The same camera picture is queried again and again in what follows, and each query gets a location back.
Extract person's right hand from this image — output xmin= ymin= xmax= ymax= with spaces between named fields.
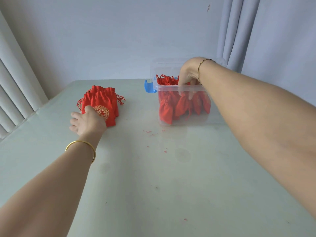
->
xmin=177 ymin=56 xmax=205 ymax=100

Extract person's left hand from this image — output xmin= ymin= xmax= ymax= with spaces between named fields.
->
xmin=69 ymin=105 xmax=107 ymax=137

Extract clear plastic storage box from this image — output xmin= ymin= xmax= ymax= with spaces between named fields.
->
xmin=144 ymin=74 xmax=223 ymax=127

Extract red pouches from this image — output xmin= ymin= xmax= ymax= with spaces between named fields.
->
xmin=156 ymin=74 xmax=212 ymax=125

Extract person's right forearm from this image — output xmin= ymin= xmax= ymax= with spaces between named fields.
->
xmin=198 ymin=59 xmax=316 ymax=220

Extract person's left forearm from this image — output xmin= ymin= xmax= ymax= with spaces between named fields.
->
xmin=0 ymin=134 xmax=104 ymax=237

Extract gold bangle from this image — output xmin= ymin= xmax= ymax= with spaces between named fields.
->
xmin=65 ymin=140 xmax=96 ymax=164

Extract white vertical blinds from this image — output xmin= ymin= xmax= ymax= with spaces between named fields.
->
xmin=0 ymin=10 xmax=49 ymax=140

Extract grey curtain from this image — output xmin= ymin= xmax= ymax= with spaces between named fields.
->
xmin=217 ymin=0 xmax=316 ymax=106

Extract thin braided bracelet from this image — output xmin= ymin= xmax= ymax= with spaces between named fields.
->
xmin=197 ymin=58 xmax=217 ymax=84

